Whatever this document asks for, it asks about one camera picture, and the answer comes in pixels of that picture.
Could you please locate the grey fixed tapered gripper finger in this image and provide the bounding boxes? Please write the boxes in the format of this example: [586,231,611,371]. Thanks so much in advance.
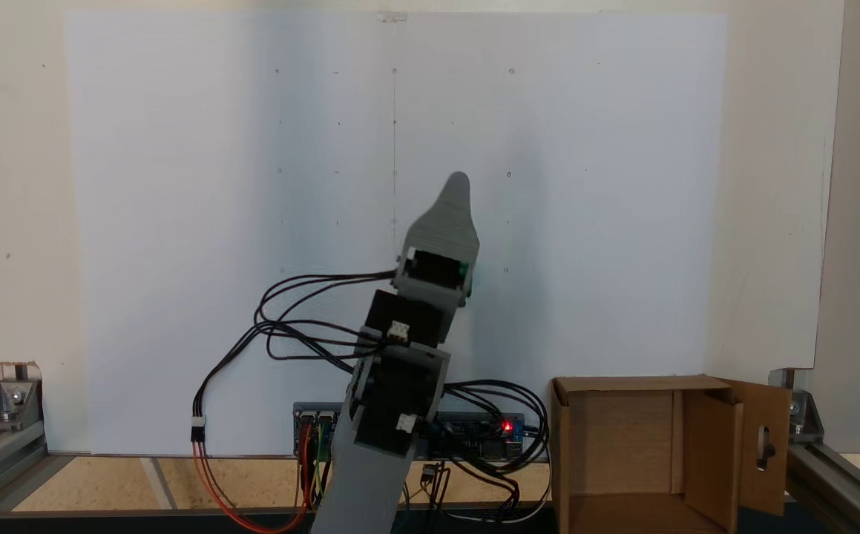
[406,171,481,257]

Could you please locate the blue power circuit board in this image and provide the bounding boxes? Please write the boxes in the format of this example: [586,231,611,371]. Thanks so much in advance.
[430,414,528,462]

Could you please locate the circuit board with white connectors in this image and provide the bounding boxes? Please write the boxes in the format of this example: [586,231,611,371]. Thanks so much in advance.
[295,404,340,447]

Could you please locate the brown cardboard box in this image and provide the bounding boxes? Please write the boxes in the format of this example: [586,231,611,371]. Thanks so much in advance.
[551,375,794,534]

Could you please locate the black servo cable loops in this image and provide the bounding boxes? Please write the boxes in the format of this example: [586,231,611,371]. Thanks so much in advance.
[254,271,404,372]

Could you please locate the black power cable loops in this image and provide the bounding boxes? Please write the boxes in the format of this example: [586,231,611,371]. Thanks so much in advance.
[441,380,551,524]

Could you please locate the green jumper wire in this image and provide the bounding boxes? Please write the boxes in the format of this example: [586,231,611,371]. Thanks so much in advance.
[313,424,329,512]

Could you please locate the orange and red wires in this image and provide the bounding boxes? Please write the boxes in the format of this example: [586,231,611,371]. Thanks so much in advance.
[192,434,321,534]

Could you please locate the long dark cable with connector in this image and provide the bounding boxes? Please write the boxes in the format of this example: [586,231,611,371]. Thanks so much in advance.
[191,319,360,446]

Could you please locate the metal corner bracket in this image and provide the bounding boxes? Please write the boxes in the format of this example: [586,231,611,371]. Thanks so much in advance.
[0,362,45,432]
[769,369,825,444]

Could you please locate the aluminium frame post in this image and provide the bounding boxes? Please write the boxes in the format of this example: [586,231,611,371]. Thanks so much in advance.
[815,0,860,455]

